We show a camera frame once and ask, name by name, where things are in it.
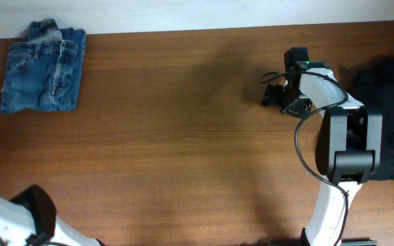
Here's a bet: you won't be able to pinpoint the blue denim jeans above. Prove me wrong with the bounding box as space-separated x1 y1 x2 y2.
0 18 87 114

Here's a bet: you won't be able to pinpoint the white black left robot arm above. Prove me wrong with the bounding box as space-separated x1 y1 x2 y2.
0 25 101 245

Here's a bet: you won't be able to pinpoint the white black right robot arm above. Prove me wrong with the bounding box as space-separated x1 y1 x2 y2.
259 47 382 246

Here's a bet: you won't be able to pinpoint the black cloth garment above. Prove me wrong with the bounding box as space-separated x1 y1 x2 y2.
349 57 394 181

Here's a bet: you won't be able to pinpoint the grey metal bracket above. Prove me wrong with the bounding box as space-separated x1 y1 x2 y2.
341 240 378 246

